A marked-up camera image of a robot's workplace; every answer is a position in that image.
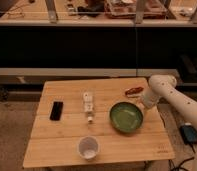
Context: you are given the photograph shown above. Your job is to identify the green ceramic bowl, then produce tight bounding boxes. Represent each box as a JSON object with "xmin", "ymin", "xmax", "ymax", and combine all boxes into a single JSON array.
[{"xmin": 109, "ymin": 102, "xmax": 143, "ymax": 134}]

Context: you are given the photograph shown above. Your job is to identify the white paper cup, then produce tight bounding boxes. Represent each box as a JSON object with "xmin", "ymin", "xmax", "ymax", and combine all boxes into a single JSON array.
[{"xmin": 77, "ymin": 136, "xmax": 99, "ymax": 160}]

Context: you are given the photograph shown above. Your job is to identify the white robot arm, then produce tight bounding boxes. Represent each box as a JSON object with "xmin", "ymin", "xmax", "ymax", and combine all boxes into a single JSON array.
[{"xmin": 141, "ymin": 75, "xmax": 197, "ymax": 171}]

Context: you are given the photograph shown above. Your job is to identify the dark tools on shelf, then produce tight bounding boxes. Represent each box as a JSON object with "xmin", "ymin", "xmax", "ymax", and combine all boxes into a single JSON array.
[{"xmin": 65, "ymin": 1, "xmax": 105, "ymax": 18}]

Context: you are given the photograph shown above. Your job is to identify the cluttered tray on shelf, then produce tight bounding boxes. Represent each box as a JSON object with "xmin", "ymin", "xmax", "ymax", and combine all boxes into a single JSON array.
[{"xmin": 104, "ymin": 0, "xmax": 167, "ymax": 18}]

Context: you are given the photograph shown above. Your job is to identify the blue black power adapter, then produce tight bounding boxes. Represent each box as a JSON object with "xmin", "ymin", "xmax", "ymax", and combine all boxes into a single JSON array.
[{"xmin": 179, "ymin": 125, "xmax": 197, "ymax": 144}]

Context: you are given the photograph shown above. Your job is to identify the black cable on floor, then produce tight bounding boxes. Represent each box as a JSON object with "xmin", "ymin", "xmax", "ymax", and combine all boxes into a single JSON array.
[{"xmin": 167, "ymin": 142, "xmax": 197, "ymax": 171}]

